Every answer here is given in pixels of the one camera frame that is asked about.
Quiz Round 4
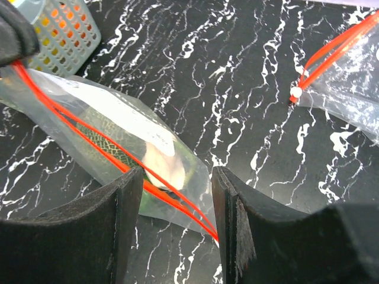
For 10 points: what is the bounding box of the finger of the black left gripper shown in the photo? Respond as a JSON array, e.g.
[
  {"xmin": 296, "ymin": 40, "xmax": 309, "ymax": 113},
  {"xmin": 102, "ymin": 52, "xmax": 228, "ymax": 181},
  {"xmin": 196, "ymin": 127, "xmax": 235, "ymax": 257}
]
[{"xmin": 1, "ymin": 1, "xmax": 40, "ymax": 67}]

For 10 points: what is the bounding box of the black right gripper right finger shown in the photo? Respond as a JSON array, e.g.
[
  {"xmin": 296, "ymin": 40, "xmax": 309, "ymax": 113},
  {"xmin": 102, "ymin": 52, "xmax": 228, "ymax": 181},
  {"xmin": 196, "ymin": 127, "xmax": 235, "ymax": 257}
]
[{"xmin": 211, "ymin": 166, "xmax": 378, "ymax": 283}]

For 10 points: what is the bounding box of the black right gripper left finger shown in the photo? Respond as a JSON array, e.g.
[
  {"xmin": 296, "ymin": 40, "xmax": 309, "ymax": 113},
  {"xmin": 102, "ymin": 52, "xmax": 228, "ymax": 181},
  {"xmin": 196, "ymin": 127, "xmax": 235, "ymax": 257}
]
[{"xmin": 1, "ymin": 167, "xmax": 143, "ymax": 283}]

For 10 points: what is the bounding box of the fake banana bunch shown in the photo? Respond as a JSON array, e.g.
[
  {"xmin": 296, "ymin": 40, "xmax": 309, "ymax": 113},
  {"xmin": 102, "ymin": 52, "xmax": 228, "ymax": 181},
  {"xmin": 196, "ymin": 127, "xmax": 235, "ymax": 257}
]
[{"xmin": 34, "ymin": 15, "xmax": 59, "ymax": 65}]

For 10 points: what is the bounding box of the fake orange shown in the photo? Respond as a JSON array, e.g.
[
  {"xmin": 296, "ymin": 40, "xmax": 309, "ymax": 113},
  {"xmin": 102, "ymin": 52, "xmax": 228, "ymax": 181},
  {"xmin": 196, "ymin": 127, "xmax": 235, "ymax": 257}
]
[{"xmin": 51, "ymin": 4, "xmax": 86, "ymax": 47}]

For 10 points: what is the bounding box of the fake white mushroom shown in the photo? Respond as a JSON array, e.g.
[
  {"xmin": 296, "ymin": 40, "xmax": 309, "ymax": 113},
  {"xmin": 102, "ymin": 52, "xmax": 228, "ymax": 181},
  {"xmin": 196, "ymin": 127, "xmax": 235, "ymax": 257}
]
[{"xmin": 142, "ymin": 142, "xmax": 186, "ymax": 190}]

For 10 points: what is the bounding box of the clear zip bag with vegetables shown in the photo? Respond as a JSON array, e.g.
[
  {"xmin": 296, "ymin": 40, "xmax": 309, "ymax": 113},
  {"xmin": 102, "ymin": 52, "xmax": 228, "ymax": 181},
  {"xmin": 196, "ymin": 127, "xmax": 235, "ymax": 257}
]
[{"xmin": 1, "ymin": 63, "xmax": 217, "ymax": 237}]

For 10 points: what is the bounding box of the fake green netted melon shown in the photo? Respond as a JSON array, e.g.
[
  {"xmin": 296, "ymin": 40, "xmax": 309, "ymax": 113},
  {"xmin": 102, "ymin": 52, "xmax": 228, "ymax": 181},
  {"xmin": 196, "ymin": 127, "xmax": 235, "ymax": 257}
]
[{"xmin": 73, "ymin": 106, "xmax": 155, "ymax": 178}]

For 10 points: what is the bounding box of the clear zip bag with fruit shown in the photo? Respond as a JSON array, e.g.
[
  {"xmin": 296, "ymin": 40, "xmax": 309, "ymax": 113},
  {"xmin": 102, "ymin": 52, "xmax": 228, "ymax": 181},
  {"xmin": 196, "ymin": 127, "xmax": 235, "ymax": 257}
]
[{"xmin": 289, "ymin": 12, "xmax": 378, "ymax": 145}]

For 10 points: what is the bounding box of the teal plastic basket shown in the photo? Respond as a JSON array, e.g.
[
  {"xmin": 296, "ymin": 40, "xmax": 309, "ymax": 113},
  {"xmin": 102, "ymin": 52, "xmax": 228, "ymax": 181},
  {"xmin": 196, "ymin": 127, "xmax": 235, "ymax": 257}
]
[{"xmin": 11, "ymin": 0, "xmax": 101, "ymax": 78}]

